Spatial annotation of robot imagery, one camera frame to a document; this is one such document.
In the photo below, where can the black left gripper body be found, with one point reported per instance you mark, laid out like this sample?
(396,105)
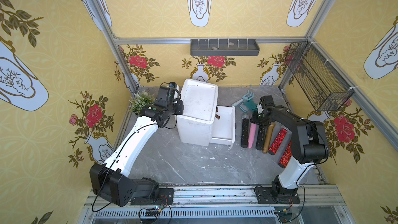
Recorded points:
(169,100)

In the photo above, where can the gold glitter microphone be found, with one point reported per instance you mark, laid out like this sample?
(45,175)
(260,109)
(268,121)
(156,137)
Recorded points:
(268,137)

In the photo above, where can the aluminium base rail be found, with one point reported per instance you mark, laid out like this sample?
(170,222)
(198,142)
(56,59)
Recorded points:
(311,204)

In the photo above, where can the pink microphone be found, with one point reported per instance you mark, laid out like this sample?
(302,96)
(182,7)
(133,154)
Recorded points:
(252,134)

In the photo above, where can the white bottom drawer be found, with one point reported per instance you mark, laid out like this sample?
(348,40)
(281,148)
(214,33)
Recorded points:
(223,131)

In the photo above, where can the black rhinestone microphone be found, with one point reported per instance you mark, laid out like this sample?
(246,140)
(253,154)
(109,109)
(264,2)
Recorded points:
(245,131)
(262,130)

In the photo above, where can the green artificial potted plant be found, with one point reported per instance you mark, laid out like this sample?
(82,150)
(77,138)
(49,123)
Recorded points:
(139,100)

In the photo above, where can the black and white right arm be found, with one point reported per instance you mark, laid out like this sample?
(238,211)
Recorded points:
(308,145)

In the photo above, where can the red glitter microphone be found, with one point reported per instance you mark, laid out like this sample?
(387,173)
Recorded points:
(277,141)
(285,157)

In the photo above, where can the grey wall shelf tray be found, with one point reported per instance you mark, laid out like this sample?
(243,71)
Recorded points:
(224,47)

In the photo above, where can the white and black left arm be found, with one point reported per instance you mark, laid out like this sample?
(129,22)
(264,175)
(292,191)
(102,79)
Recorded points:
(110,180)

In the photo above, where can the black wire mesh basket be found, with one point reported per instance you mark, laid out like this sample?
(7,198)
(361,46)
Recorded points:
(321,82)

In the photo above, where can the white plastic drawer cabinet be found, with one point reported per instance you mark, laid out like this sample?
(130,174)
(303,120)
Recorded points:
(200,102)

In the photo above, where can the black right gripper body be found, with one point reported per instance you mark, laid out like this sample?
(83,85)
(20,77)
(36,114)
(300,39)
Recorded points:
(261,115)

